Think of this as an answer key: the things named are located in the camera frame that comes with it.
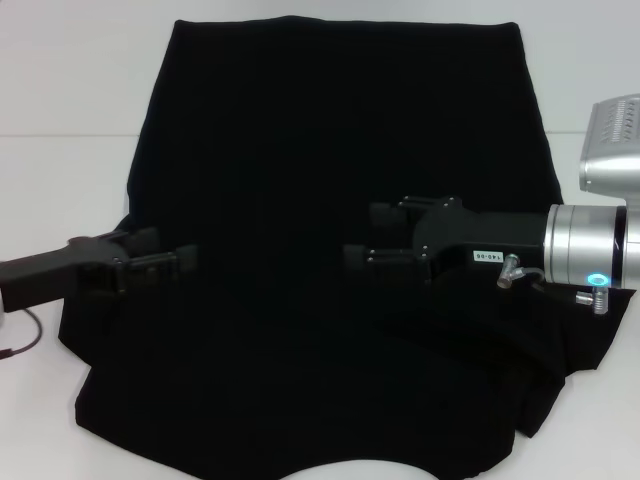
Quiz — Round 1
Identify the left gripper cable with plug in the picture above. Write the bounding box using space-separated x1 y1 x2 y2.
0 305 45 359

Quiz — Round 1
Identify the black t-shirt with white print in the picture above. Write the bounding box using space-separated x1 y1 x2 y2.
57 17 632 480

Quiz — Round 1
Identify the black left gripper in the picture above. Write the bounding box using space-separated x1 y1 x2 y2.
0 227 200 314

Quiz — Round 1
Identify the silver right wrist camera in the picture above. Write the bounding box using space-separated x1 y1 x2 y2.
577 92 640 206

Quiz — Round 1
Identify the right gripper cable with plugs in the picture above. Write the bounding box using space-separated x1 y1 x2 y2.
496 253 612 316

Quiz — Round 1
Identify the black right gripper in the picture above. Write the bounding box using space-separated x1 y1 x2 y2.
343 195 551 289

